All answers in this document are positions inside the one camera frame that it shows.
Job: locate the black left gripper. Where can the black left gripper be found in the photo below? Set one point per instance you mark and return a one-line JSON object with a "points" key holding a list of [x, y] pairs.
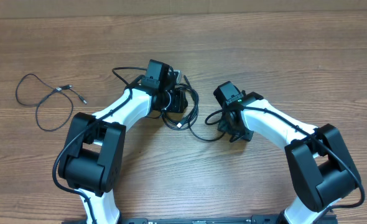
{"points": [[177, 104]]}

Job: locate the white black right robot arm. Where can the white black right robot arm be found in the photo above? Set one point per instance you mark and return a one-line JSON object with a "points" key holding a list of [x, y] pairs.
{"points": [[323, 173]]}

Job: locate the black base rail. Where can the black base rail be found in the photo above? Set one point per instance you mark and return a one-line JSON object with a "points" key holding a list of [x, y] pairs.
{"points": [[199, 220]]}

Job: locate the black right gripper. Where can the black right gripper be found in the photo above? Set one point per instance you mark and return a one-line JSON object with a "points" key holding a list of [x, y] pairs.
{"points": [[239, 134]]}

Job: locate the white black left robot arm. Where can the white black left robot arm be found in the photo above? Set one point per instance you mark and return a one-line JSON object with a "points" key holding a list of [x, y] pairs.
{"points": [[90, 161]]}

